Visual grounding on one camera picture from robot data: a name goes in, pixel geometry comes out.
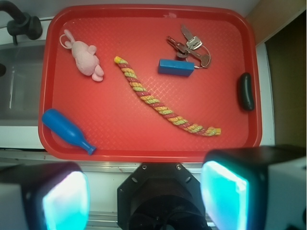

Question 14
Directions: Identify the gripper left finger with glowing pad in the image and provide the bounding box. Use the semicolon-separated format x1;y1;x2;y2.
0;162;90;230

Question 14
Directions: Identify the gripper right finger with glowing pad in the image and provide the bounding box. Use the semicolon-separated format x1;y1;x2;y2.
200;145;307;230

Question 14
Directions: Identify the pink plush bunny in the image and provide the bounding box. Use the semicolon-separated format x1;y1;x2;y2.
59;29;105;82

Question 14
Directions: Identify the blue plastic bottle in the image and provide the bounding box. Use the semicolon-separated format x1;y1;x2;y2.
42;109;96;155

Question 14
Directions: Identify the black sausage-shaped object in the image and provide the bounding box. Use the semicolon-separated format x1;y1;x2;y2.
238;72;255;111

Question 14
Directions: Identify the stainless steel sink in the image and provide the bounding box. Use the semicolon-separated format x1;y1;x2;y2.
0;40;46;126

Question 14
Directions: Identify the red plastic tray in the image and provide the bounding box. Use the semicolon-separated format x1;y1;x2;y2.
38;5;262;162

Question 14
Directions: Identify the blue rectangular block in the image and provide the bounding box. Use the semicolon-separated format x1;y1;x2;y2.
158;59;194;77

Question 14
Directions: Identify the bunch of metal keys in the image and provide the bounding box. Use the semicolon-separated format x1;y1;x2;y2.
166;24;211;69

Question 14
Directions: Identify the black faucet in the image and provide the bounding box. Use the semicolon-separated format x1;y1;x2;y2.
0;0;43;46

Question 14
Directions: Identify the black octagonal mount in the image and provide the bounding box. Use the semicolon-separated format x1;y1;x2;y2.
117;162;210;230

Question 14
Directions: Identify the twisted multicolour rope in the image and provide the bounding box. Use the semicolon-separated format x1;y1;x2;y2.
114;56;222;138

